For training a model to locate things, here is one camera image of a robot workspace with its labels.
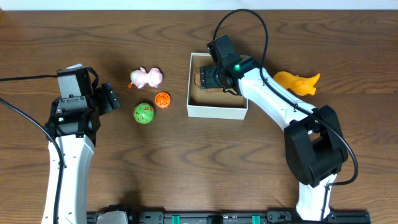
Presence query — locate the brown plush toy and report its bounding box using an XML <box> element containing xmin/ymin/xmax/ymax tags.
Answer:
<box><xmin>194</xmin><ymin>73</ymin><xmax>223</xmax><ymax>94</ymax></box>

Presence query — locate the white cardboard box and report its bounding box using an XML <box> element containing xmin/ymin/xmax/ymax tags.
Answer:
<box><xmin>187</xmin><ymin>52</ymin><xmax>248</xmax><ymax>120</ymax></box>

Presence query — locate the pink pig toy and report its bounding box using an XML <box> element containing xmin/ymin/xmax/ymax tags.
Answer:
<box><xmin>128</xmin><ymin>67</ymin><xmax>163</xmax><ymax>89</ymax></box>

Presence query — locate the green patterned ball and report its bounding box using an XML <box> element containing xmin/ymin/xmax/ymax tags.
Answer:
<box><xmin>133</xmin><ymin>103</ymin><xmax>155</xmax><ymax>124</ymax></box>

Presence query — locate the orange patterned ball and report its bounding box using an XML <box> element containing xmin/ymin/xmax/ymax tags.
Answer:
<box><xmin>155</xmin><ymin>91</ymin><xmax>171</xmax><ymax>109</ymax></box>

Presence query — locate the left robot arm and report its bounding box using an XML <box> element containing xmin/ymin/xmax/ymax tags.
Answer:
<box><xmin>42</xmin><ymin>64</ymin><xmax>120</xmax><ymax>223</ymax></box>

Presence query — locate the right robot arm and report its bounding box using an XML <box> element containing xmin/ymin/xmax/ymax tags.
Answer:
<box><xmin>200</xmin><ymin>35</ymin><xmax>348</xmax><ymax>221</ymax></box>

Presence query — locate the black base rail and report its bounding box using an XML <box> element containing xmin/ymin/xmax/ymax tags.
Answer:
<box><xmin>86</xmin><ymin>205</ymin><xmax>371</xmax><ymax>224</ymax></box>

